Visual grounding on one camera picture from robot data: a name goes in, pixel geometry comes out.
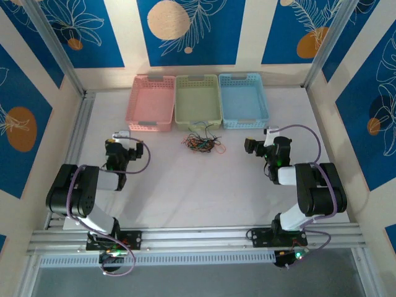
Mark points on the right arm base electronics board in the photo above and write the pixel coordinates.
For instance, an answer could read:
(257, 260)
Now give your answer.
(284, 260)

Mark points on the left arm base electronics board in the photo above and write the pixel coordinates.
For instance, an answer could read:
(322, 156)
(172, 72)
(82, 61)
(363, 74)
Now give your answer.
(111, 263)

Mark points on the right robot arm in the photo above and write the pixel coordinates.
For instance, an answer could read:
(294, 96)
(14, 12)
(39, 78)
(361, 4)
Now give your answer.
(321, 191)

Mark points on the blue plastic basket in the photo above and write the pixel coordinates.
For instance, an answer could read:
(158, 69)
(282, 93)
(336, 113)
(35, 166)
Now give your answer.
(242, 99)

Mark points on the pink plastic basket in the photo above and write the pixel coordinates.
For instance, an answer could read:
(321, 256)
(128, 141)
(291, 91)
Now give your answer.
(151, 102)

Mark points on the green plastic basket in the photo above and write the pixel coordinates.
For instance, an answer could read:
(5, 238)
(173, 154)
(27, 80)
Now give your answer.
(198, 102)

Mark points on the white table cloth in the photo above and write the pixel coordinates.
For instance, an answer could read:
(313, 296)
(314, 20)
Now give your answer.
(191, 201)

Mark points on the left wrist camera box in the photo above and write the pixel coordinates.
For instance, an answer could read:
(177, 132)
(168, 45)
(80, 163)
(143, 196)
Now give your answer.
(121, 134)

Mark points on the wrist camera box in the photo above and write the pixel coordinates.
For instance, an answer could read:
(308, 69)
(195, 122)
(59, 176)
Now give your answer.
(121, 134)
(269, 139)

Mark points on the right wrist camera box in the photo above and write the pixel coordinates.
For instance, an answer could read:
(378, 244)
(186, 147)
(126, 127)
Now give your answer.
(269, 139)

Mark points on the aluminium side rail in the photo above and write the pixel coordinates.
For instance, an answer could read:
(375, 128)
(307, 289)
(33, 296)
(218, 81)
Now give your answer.
(80, 130)

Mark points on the aluminium frame rail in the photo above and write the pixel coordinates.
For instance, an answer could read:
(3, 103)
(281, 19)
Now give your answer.
(201, 236)

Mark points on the aluminium frame post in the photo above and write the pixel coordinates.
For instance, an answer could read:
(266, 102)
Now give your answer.
(55, 46)
(328, 46)

